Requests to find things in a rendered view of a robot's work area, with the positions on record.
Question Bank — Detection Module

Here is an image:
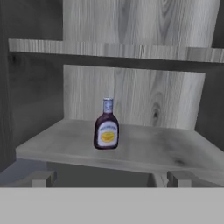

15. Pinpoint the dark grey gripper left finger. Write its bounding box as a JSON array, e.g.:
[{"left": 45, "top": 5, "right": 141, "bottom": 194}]
[{"left": 4, "top": 170, "right": 58, "bottom": 188}]

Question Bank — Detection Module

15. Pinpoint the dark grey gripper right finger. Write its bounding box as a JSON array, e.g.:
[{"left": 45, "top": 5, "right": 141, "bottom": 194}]
[{"left": 166, "top": 170, "right": 221, "bottom": 188}]

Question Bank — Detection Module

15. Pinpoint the grey wooden cabinet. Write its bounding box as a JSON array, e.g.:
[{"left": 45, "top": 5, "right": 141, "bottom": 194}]
[{"left": 0, "top": 0, "right": 224, "bottom": 188}]

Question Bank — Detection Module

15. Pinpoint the dark sauce bottle white label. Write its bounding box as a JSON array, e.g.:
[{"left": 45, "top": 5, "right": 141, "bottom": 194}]
[{"left": 93, "top": 97, "right": 120, "bottom": 151}]

